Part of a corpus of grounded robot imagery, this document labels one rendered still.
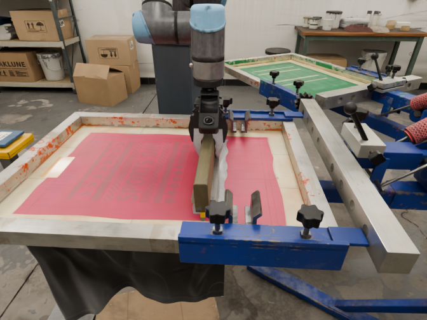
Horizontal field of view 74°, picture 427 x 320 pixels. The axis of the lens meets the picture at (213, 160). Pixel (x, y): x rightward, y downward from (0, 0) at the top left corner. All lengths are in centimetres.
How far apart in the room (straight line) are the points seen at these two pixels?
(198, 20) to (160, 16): 14
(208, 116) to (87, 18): 438
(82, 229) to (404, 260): 56
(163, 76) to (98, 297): 87
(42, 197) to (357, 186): 72
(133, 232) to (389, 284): 159
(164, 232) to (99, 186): 28
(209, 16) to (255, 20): 385
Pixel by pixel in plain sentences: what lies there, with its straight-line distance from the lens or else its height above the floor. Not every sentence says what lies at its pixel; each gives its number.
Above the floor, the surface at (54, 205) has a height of 95.
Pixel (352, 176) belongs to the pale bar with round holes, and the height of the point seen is 104.
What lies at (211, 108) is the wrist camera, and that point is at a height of 115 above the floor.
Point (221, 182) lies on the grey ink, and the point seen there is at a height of 96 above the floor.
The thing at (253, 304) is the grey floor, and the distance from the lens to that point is 164.
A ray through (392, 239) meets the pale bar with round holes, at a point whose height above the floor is 104.
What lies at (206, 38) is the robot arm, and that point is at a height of 129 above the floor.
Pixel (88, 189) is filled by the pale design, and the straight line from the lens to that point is 78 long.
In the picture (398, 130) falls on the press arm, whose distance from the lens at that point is 130.
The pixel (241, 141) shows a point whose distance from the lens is 93.
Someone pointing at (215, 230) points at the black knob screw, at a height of 101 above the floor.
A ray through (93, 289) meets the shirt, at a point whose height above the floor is 69.
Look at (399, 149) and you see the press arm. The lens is 84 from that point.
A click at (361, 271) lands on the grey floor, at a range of 193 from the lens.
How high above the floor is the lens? 139
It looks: 32 degrees down
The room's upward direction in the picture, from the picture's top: straight up
